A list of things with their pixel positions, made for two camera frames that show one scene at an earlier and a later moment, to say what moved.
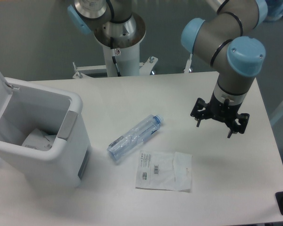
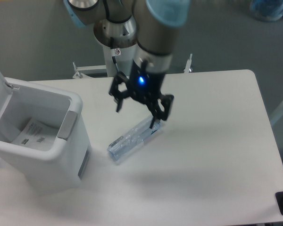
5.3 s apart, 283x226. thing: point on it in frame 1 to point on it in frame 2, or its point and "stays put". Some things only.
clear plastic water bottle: x=142 y=132 stays put
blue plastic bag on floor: x=276 y=9 stays put
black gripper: x=221 y=112 to x=145 y=85
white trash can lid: x=1 y=93 stays put
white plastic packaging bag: x=164 y=171 to x=37 y=134
